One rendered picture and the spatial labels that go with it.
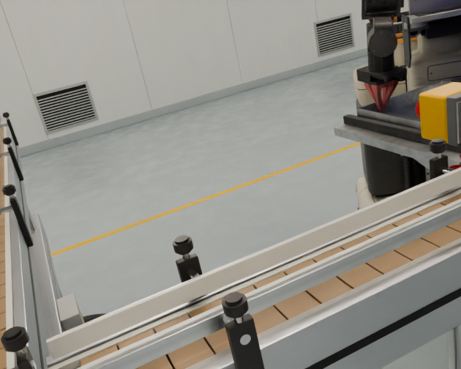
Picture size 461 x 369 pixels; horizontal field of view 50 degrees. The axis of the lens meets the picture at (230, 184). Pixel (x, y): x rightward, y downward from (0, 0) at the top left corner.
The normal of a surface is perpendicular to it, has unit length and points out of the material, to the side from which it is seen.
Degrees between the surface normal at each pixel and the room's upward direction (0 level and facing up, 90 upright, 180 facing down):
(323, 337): 90
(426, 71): 98
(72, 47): 90
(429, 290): 90
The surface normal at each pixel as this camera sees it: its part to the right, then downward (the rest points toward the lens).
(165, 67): 0.40, 0.26
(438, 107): -0.89, 0.32
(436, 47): -0.11, 0.51
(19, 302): -0.20, -0.91
